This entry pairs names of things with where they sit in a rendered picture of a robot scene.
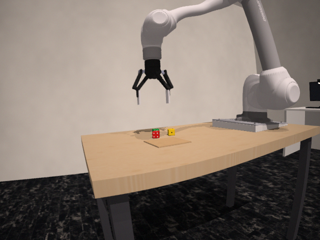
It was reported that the red die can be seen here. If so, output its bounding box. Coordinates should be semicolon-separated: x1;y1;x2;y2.
152;130;160;139

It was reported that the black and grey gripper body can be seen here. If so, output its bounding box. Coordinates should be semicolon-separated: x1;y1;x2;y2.
144;59;162;79

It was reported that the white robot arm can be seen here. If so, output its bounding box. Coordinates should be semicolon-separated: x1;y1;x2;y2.
140;0;300;123

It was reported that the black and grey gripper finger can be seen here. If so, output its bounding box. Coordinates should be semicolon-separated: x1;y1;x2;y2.
155;69;174;104
132;69;153;105

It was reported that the tan square mat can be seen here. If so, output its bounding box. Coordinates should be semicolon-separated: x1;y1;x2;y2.
143;137;191;148

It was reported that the yellow die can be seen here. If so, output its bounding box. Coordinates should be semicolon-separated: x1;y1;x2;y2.
167;128;175;136

